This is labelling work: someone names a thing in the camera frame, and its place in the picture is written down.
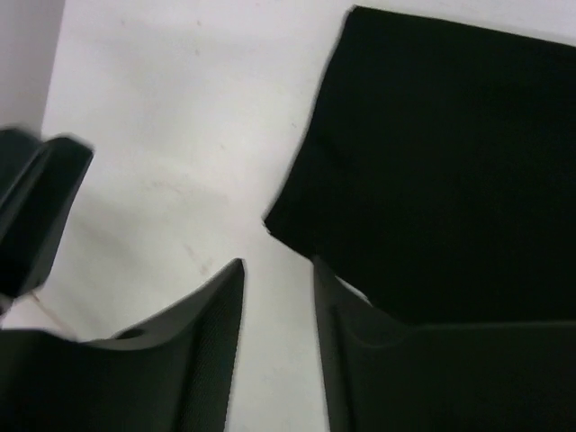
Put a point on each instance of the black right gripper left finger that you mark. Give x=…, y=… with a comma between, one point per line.
x=170, y=372

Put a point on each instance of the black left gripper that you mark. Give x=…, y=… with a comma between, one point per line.
x=39, y=183

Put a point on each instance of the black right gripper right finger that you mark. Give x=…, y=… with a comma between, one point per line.
x=381, y=374

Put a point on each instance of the black tank top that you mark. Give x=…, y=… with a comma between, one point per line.
x=437, y=175

